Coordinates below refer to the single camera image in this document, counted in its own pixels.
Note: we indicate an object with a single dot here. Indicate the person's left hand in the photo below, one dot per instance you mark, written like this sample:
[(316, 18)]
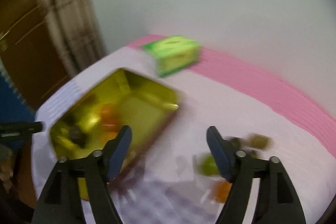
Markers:
[(5, 171)]

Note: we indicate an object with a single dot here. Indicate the dark brown round fruit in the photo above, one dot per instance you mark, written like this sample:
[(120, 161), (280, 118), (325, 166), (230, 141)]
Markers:
[(236, 142), (76, 134)]

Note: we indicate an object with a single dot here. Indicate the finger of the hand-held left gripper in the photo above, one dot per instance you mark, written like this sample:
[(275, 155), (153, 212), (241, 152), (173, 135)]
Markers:
[(21, 127)]

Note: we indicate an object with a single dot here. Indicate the orange mandarin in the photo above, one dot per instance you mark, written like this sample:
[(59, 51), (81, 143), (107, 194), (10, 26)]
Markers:
[(109, 113), (221, 192)]

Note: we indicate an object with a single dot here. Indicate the green citrus fruit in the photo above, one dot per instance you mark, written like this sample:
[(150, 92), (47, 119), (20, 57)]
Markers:
[(207, 165)]

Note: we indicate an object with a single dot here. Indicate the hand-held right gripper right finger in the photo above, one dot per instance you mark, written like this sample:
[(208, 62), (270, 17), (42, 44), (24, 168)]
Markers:
[(219, 153)]

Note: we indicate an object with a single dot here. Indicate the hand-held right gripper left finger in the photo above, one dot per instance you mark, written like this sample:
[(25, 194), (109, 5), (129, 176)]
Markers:
[(118, 153)]

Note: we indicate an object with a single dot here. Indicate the pink purple checked tablecloth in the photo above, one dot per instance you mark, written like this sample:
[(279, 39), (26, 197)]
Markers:
[(236, 103)]

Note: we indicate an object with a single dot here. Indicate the bamboo furniture frame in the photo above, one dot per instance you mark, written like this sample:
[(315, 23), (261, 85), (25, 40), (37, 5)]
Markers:
[(68, 16)]

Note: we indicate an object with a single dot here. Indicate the green tissue pack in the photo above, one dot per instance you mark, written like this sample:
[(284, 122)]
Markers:
[(176, 56)]

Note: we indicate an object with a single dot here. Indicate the blue foam mat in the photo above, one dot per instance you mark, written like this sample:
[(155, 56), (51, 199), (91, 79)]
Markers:
[(13, 108)]

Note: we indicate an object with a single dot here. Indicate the brown wooden cabinet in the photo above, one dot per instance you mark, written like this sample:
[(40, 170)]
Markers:
[(26, 43)]

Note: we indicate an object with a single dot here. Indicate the gold rectangular tin box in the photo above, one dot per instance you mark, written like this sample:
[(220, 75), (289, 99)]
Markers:
[(147, 106)]

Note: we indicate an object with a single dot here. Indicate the small brown longan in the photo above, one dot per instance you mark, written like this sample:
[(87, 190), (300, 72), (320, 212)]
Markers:
[(265, 142), (255, 140)]

